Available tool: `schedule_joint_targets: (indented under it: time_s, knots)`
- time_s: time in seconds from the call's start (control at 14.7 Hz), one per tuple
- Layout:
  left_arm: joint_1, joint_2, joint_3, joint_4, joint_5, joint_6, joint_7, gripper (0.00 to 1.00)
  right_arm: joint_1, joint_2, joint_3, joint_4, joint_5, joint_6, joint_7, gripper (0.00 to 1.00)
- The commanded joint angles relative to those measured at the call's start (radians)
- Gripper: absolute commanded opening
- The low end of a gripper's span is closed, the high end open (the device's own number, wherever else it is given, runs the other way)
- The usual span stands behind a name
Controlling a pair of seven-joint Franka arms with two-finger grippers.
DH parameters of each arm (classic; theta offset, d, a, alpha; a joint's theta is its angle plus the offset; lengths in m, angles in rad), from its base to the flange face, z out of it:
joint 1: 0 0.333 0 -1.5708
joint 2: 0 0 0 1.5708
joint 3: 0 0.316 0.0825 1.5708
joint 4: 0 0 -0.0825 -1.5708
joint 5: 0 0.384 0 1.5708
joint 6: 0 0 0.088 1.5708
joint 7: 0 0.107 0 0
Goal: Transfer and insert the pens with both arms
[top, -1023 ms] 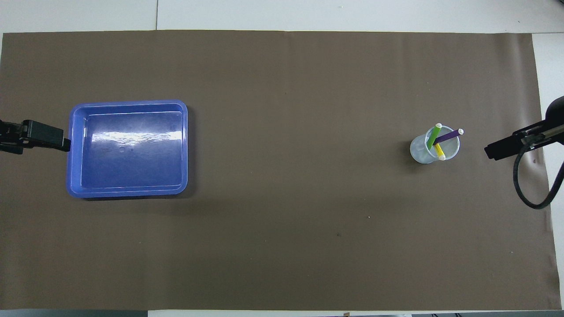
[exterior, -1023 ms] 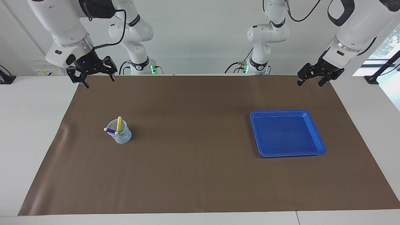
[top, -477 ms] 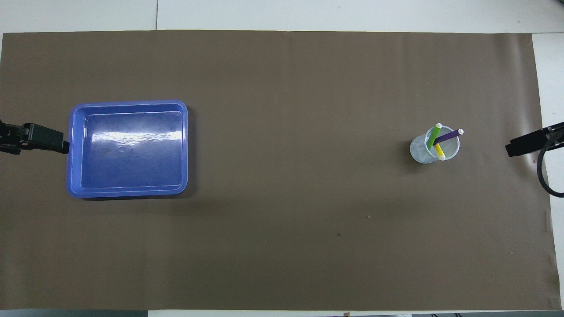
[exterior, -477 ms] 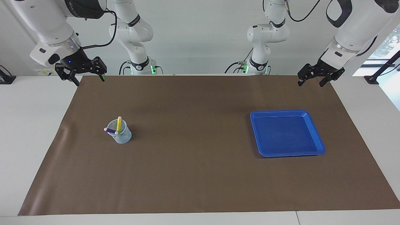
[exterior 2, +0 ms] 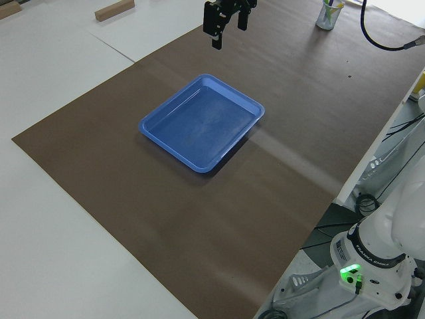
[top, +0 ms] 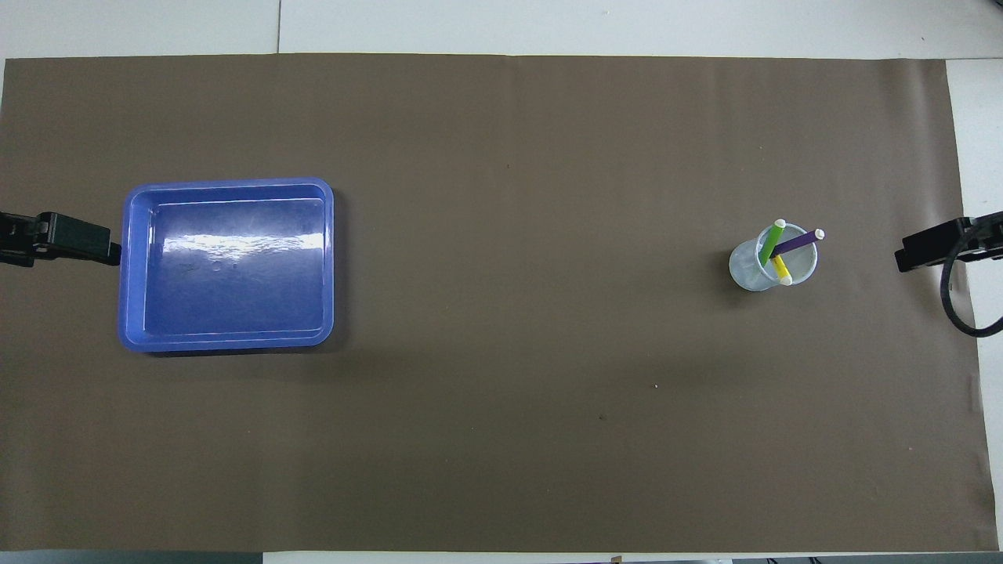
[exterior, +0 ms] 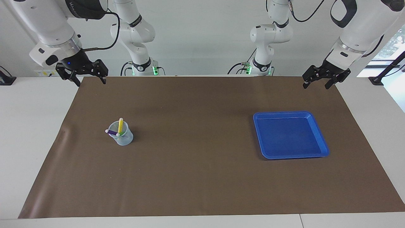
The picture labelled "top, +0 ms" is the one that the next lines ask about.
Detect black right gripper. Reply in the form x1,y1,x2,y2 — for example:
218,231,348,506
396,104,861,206
894,210,1003,274

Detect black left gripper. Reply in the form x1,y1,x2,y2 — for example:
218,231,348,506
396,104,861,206
0,210,123,269

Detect purple marker pen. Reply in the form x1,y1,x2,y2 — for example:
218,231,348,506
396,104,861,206
770,228,826,259

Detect green marker pen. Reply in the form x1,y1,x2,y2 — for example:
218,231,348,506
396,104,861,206
758,219,787,267

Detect blue plastic tray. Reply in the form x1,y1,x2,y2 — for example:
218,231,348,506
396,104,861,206
118,178,335,353

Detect translucent plastic cup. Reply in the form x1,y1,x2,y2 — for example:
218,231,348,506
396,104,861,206
729,223,819,292

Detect brown paper table mat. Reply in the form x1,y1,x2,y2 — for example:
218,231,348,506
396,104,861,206
0,53,1003,553

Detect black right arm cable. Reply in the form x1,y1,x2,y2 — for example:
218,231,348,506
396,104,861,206
940,223,1003,339

